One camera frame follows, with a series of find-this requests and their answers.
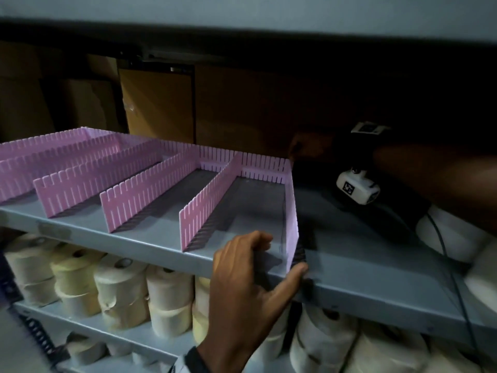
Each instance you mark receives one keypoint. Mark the person's right hand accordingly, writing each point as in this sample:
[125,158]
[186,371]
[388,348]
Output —
[312,145]

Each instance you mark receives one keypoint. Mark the person's left hand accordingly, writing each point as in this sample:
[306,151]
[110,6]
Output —
[240,299]

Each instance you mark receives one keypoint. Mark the row of white paper rolls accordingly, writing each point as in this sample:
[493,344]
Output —
[83,351]
[124,283]

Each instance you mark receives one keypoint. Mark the stack of white paper rolls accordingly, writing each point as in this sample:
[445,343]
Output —
[454,233]

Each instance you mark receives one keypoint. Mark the person's right forearm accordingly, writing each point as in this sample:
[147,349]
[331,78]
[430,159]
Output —
[446,182]

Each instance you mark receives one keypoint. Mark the black right wristband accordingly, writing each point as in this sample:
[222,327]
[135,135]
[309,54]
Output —
[353,151]

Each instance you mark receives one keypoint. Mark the black wristband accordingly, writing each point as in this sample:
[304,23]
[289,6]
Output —
[353,151]
[190,363]

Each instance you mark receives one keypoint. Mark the white marker tag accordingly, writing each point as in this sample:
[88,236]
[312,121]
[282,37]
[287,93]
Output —
[369,128]

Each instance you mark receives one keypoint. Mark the brown cardboard box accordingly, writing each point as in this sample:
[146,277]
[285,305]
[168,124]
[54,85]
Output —
[252,112]

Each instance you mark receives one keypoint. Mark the black left wristband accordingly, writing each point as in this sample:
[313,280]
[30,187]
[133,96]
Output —
[190,363]

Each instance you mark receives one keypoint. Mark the orange-brown cardboard box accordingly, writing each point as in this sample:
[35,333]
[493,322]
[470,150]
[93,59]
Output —
[155,108]

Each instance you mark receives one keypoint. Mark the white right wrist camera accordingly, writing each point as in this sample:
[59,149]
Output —
[357,188]

